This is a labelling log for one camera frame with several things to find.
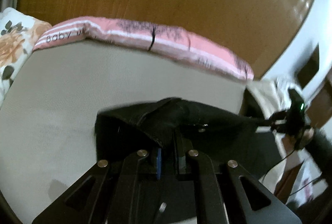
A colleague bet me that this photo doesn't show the black pants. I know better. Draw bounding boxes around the black pants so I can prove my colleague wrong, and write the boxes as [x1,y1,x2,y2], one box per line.
[95,98,282,179]

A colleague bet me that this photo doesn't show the person right hand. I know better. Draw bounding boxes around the person right hand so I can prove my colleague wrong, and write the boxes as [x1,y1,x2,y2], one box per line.
[282,128,315,153]

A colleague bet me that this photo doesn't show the grey woven bed mat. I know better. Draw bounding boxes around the grey woven bed mat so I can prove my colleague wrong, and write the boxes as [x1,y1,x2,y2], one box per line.
[1,41,245,223]

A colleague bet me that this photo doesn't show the pink striped bolster pillow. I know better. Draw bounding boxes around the pink striped bolster pillow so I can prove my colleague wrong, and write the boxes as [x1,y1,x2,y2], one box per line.
[34,16,254,80]

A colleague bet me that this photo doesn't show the floral pillow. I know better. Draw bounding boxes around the floral pillow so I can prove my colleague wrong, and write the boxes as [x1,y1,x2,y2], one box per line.
[0,7,52,102]

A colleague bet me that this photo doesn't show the black cable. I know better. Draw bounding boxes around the black cable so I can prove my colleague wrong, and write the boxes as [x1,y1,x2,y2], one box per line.
[259,147,325,196]

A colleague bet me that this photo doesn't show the wall mounted television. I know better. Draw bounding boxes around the wall mounted television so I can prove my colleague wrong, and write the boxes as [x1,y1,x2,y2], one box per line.
[296,45,320,89]

